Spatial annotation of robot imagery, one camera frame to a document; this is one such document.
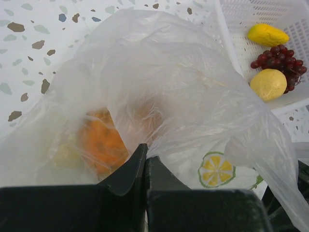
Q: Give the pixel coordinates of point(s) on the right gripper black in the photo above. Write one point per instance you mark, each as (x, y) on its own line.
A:
(288, 207)

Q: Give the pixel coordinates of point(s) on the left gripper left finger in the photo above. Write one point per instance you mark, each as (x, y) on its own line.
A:
(116, 204)

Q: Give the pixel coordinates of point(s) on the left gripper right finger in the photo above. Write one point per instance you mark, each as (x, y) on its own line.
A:
(174, 207)

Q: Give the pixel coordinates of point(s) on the orange fake pineapple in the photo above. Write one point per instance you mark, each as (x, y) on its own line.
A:
(96, 145)

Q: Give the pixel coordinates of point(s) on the clear printed plastic bag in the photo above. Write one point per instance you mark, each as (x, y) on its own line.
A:
(134, 55)

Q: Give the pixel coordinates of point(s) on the brown fake kiwi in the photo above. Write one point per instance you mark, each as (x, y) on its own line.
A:
(148, 122)

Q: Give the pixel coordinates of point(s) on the yellow fake pear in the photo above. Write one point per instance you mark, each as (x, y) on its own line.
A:
(269, 84)

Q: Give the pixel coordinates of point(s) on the red fake grapes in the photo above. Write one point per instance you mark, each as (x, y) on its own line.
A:
(282, 59)

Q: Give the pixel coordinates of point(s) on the yellow fake mango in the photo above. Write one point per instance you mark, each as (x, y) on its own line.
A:
(267, 35)

